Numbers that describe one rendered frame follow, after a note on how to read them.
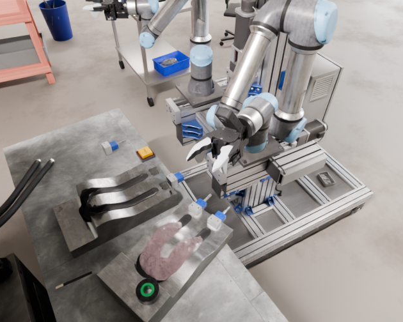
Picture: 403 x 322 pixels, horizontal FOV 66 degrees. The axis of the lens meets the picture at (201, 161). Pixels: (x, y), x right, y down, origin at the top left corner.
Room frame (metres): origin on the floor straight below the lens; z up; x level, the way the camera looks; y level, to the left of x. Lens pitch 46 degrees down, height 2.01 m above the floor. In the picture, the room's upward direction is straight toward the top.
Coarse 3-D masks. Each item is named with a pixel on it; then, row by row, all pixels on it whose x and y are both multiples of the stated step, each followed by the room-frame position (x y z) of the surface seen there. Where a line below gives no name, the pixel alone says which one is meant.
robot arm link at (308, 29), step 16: (288, 0) 1.00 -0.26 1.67; (304, 0) 0.98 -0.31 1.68; (320, 0) 0.97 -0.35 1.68; (288, 16) 0.97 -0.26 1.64; (304, 16) 0.94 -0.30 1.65; (320, 16) 0.92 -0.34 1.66; (336, 16) 0.97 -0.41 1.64; (288, 32) 0.97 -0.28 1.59; (304, 32) 0.93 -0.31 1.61; (320, 32) 0.90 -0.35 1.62; (304, 48) 0.93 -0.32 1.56; (320, 48) 0.94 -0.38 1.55; (288, 64) 0.98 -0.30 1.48; (304, 64) 0.94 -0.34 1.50; (288, 80) 0.96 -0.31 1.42; (304, 80) 0.94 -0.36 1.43; (288, 96) 0.95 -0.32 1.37; (288, 112) 0.94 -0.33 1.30; (272, 128) 0.95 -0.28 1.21; (288, 128) 0.92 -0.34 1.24
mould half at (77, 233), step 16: (128, 176) 0.98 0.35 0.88; (160, 176) 0.98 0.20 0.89; (80, 192) 0.85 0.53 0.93; (112, 192) 0.87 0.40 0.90; (128, 192) 0.89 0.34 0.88; (160, 192) 0.88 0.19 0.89; (176, 192) 0.88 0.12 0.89; (64, 208) 0.82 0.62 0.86; (128, 208) 0.79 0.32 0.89; (144, 208) 0.80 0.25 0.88; (160, 208) 0.83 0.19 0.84; (64, 224) 0.73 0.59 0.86; (80, 224) 0.73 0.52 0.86; (96, 224) 0.69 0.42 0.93; (112, 224) 0.71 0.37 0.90; (128, 224) 0.74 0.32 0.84; (80, 240) 0.66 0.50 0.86; (96, 240) 0.66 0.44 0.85
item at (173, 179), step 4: (188, 172) 1.06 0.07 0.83; (168, 176) 1.01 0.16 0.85; (172, 176) 1.01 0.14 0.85; (176, 176) 1.02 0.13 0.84; (180, 176) 1.02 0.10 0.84; (168, 180) 1.00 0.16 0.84; (172, 180) 0.99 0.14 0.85; (176, 180) 0.99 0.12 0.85; (180, 180) 1.01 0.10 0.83; (172, 184) 0.98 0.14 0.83; (176, 184) 0.99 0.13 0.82
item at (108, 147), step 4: (124, 140) 1.30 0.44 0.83; (104, 144) 1.24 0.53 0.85; (108, 144) 1.24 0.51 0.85; (112, 144) 1.26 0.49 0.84; (116, 144) 1.26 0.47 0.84; (104, 148) 1.21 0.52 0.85; (108, 148) 1.22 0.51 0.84; (112, 148) 1.24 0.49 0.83; (116, 148) 1.25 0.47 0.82; (108, 152) 1.22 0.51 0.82; (112, 152) 1.23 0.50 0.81
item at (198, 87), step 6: (192, 78) 1.47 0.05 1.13; (210, 78) 1.47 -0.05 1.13; (192, 84) 1.46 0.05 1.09; (198, 84) 1.45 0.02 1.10; (204, 84) 1.44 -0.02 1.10; (210, 84) 1.46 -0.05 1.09; (192, 90) 1.45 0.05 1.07; (198, 90) 1.45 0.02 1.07; (204, 90) 1.43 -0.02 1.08; (210, 90) 1.45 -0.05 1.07; (198, 96) 1.43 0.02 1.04
